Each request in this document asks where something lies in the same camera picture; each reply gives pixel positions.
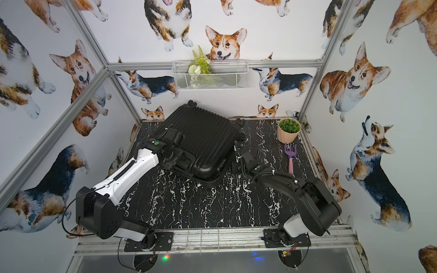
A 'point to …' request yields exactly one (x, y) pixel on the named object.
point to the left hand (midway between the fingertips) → (182, 153)
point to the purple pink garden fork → (291, 153)
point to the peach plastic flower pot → (287, 137)
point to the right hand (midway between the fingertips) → (232, 161)
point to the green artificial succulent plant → (289, 125)
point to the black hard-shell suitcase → (211, 138)
